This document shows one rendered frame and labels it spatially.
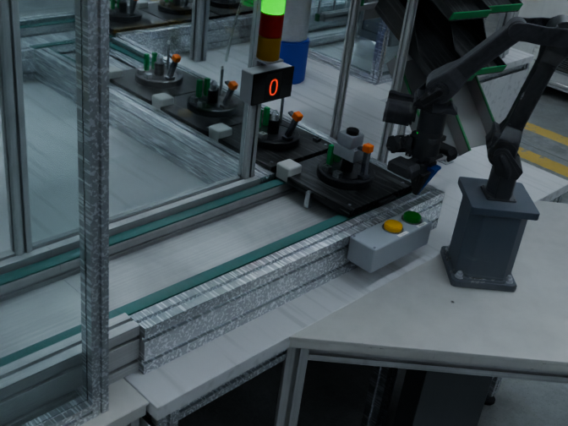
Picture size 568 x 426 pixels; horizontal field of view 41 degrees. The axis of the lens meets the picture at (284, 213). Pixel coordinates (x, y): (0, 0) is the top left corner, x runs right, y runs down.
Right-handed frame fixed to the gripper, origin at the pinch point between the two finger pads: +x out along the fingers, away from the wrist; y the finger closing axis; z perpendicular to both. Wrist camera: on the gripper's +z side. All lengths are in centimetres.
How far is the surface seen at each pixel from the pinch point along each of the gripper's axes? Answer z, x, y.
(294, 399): -5, 37, 39
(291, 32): 94, 1, -60
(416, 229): -3.6, 9.8, 2.7
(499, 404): -8, 106, -75
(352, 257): 1.7, 14.3, 17.4
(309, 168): 29.0, 8.8, 2.0
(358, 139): 19.1, -1.7, -2.2
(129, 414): -1, 20, 78
